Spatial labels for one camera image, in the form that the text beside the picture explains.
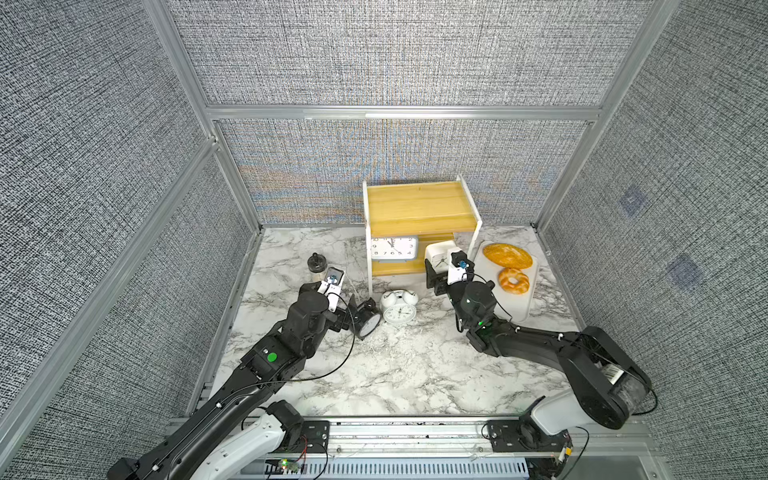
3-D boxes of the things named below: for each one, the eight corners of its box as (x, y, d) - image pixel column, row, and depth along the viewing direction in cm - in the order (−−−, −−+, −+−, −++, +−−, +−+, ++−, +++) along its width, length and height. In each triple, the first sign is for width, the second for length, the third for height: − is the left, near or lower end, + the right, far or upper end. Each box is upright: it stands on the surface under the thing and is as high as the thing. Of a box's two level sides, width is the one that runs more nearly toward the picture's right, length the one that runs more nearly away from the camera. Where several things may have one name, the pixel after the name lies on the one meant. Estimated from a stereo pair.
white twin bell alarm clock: (380, 324, 95) (380, 304, 85) (380, 310, 99) (380, 289, 89) (414, 324, 95) (418, 304, 85) (413, 310, 98) (416, 289, 89)
